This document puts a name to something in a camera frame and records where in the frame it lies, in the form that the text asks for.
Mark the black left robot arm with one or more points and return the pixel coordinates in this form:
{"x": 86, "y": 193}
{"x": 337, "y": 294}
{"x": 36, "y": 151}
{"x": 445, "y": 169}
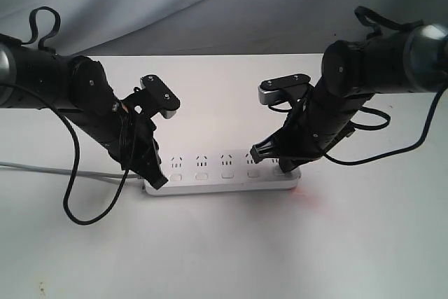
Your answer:
{"x": 78, "y": 88}

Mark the white power strip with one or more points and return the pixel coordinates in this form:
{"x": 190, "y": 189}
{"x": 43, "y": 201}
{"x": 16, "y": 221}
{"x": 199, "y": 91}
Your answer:
{"x": 232, "y": 171}

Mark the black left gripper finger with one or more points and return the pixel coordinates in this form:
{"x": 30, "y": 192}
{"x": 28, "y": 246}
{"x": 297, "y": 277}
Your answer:
{"x": 153, "y": 174}

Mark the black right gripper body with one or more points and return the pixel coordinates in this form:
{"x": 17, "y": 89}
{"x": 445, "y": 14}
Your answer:
{"x": 300, "y": 133}

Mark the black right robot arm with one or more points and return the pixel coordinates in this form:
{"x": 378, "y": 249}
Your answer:
{"x": 411, "y": 61}

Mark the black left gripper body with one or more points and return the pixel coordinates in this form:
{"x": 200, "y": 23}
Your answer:
{"x": 138, "y": 149}

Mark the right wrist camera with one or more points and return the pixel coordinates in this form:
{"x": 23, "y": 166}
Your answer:
{"x": 289, "y": 89}

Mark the grey backdrop cloth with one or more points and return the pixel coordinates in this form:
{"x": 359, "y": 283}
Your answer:
{"x": 209, "y": 27}

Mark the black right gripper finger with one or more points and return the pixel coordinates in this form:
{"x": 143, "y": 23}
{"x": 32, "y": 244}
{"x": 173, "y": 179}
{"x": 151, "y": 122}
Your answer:
{"x": 288, "y": 165}
{"x": 266, "y": 149}

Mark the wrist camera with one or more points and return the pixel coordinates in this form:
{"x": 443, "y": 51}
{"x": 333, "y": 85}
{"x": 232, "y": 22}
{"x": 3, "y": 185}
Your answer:
{"x": 158, "y": 98}
{"x": 289, "y": 89}

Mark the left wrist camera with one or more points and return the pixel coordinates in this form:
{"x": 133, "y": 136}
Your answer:
{"x": 158, "y": 98}

